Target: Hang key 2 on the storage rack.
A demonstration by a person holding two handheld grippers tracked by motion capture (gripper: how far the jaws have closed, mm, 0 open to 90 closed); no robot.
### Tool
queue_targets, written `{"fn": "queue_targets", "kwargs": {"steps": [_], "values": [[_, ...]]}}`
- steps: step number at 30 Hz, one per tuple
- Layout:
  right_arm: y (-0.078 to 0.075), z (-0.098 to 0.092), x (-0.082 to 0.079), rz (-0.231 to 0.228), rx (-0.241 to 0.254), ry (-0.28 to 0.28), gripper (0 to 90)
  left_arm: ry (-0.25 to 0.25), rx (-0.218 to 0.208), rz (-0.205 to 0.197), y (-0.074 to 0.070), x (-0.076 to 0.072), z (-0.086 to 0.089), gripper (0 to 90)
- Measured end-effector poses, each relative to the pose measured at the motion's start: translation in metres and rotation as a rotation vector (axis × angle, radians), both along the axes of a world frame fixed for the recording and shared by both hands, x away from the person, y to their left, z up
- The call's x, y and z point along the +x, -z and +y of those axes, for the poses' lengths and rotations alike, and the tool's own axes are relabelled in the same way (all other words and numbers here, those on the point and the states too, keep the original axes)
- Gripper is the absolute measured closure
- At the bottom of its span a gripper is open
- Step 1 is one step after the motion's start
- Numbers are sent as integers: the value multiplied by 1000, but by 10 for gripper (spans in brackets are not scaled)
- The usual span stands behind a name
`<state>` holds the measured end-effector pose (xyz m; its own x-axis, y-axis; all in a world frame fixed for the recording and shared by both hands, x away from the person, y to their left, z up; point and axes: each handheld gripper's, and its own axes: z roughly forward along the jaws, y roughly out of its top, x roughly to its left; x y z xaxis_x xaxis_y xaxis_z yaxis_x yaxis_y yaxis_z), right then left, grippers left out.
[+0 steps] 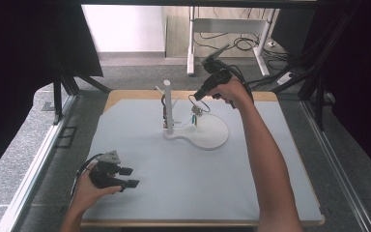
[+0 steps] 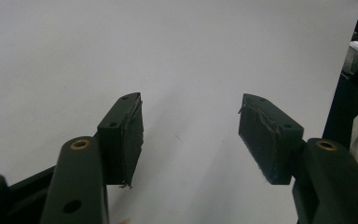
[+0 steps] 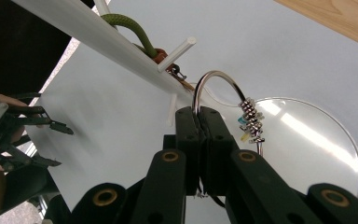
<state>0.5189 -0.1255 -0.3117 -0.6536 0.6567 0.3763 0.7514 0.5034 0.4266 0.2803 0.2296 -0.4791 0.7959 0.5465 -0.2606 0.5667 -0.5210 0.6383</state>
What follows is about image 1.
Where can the white key holder stand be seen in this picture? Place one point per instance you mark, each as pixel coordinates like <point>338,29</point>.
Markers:
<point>209,133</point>

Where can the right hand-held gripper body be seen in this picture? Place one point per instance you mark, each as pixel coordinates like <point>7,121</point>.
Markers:
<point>217,69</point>

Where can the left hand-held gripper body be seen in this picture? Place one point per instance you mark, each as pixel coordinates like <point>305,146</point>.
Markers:
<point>104,170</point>

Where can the person's right hand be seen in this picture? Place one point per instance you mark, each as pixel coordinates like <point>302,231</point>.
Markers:
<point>235,92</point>

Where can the grey table mat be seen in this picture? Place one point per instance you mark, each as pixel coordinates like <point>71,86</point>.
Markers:
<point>180,187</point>

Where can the white desk frame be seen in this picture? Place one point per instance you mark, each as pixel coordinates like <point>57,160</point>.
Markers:
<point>235,25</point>

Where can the aluminium rail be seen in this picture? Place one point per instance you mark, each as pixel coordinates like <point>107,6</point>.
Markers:
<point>338,174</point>
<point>29,180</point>

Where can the black metal stand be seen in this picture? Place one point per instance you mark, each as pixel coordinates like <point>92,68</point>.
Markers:
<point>58,96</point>
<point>319,96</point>

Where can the person's left hand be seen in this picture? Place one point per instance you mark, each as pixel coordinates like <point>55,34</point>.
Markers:
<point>85,195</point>

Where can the black curtain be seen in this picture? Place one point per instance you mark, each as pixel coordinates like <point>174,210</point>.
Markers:
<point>16,64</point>
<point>360,80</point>

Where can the white power strip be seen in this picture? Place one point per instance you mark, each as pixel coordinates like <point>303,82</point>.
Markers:
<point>285,78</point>

